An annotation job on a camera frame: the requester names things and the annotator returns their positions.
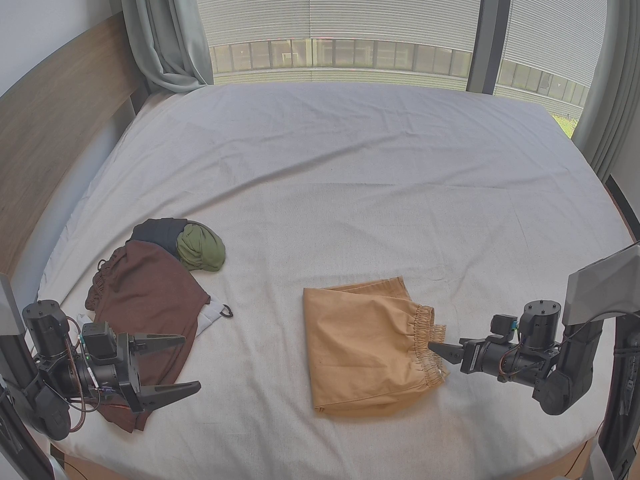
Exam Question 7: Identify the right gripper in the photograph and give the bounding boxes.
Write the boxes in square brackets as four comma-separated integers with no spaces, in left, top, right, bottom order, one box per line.
[460,340,521,379]

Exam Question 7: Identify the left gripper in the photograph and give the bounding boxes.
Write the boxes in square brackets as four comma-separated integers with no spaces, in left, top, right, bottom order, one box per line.
[82,333,202,414]

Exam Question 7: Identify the tan shorts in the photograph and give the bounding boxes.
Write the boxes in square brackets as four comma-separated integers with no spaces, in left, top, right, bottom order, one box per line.
[302,277,451,419]

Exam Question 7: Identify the brown shorts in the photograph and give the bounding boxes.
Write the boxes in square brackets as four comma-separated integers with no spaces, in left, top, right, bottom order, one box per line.
[85,240,211,434]

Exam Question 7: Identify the white garment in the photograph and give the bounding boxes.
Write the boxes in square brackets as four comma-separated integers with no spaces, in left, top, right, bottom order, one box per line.
[192,293,236,340]

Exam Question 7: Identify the green garment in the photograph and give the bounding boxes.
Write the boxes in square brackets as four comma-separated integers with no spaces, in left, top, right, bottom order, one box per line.
[176,222,227,273]

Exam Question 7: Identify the black garment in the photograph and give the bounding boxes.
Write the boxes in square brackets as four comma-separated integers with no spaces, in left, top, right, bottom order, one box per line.
[131,218,188,259]

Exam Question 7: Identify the grey-green curtain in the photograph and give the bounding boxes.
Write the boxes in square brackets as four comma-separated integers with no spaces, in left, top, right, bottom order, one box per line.
[117,0,216,94]
[570,0,640,184]

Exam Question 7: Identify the window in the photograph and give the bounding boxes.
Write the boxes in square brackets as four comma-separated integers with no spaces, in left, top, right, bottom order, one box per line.
[191,0,608,139]

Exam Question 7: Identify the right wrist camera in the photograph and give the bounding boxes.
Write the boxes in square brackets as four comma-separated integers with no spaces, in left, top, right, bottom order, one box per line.
[490,314,518,344]

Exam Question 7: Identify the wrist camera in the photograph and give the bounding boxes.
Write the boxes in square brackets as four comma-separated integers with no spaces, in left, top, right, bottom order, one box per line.
[81,322,121,356]
[490,314,518,344]

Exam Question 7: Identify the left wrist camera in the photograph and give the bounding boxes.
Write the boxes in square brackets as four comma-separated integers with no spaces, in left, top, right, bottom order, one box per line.
[81,322,121,356]

